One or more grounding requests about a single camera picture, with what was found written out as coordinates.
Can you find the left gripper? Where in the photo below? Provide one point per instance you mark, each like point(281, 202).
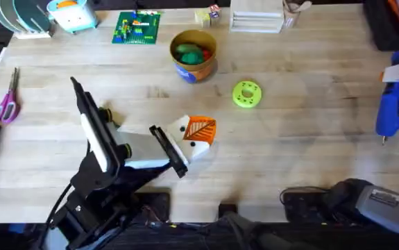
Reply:
point(143, 149)

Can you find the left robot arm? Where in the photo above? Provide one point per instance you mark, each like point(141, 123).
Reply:
point(91, 194)

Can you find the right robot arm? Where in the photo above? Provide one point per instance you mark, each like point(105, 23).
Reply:
point(383, 205)

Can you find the black box with things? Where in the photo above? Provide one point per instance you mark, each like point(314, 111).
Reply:
point(393, 27)

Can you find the green disc with holes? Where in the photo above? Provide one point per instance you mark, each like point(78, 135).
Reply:
point(247, 94)

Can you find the brown tub with toys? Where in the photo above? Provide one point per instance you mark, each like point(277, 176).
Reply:
point(194, 57)

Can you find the black upright wrist plate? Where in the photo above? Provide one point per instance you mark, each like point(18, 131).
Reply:
point(96, 132)

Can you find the cup with wooden cutlery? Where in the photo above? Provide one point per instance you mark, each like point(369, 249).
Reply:
point(293, 15)

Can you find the green board with toy blocks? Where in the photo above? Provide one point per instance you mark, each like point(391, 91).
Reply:
point(136, 28)

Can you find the white slatted wooden box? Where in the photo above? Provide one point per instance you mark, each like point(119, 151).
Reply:
point(256, 17)

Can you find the light blue toy box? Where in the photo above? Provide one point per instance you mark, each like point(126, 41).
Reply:
point(74, 15)

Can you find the purple scissors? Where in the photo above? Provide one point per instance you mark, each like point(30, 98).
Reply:
point(8, 104)

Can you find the white peg rack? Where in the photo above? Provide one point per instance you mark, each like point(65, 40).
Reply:
point(34, 34)

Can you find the teal plate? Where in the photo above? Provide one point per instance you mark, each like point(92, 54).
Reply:
point(32, 15)

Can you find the black rail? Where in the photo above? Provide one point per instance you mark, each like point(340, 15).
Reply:
point(199, 236)

